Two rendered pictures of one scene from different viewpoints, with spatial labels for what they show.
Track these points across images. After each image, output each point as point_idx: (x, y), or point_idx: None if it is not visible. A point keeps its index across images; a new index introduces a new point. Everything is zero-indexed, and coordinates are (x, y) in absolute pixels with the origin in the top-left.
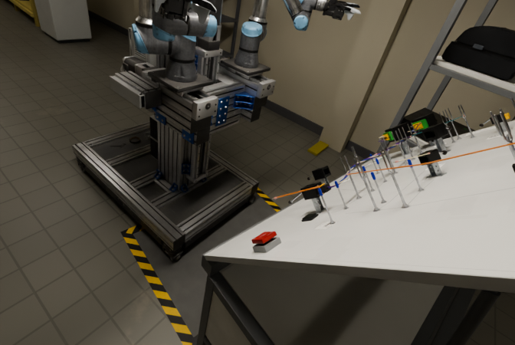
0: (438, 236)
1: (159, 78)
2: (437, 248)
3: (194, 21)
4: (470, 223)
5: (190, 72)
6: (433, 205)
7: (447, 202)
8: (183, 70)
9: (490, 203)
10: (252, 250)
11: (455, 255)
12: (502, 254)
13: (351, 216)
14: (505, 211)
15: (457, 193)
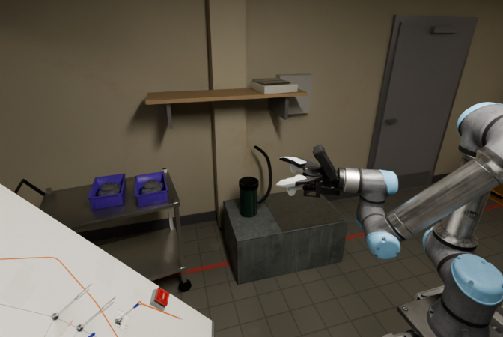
0: (47, 248)
1: (430, 296)
2: (52, 237)
3: (366, 222)
4: (27, 253)
5: (441, 322)
6: (34, 301)
7: (22, 302)
8: (436, 309)
9: (0, 275)
10: (168, 302)
11: (46, 228)
12: (30, 219)
13: (102, 328)
14: (2, 257)
15: (6, 318)
